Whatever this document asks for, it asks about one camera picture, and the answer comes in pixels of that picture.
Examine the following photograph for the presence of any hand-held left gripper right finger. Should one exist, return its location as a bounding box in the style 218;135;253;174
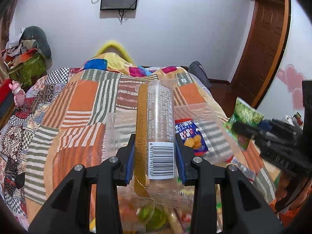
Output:
175;134;285;234

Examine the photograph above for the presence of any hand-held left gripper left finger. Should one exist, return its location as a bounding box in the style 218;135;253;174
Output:
28;134;136;234

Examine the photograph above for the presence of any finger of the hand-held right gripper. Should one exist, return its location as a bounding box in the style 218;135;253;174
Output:
259;118;299;138
232;121;262;139

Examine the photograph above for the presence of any green snack packet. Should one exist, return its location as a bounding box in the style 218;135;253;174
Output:
222;97;265;152

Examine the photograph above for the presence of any blue cracker snack packet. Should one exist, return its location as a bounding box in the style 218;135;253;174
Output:
175;118;210;155

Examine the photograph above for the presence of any clear plastic box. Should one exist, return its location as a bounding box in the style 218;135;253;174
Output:
104;104;235;166

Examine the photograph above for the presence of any clear snack tube gold band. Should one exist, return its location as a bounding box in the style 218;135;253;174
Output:
133;80;181;201

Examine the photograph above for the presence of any pile of snack packets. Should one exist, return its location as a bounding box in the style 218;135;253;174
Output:
89;175;226;234

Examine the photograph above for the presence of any striped patchwork blanket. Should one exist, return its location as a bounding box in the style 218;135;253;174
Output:
0;52;278;227

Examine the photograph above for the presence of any dark grey bag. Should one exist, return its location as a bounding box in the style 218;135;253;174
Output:
188;61;212;89

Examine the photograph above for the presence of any brown wooden door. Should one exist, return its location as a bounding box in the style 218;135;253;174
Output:
229;0;292;110

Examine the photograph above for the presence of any yellow pillow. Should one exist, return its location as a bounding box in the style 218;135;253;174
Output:
95;41;135;64

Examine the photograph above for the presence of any pink plush toy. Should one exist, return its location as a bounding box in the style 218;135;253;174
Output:
9;80;26;108

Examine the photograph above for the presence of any red box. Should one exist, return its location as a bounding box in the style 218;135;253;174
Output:
0;79;13;104

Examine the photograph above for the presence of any grey cushion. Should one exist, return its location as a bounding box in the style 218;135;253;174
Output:
20;26;52;59

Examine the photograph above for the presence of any pink heart wall sticker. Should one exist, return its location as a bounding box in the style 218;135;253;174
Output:
276;64;306;111

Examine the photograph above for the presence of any black monitor cable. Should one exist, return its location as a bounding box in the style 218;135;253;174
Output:
118;9;129;25

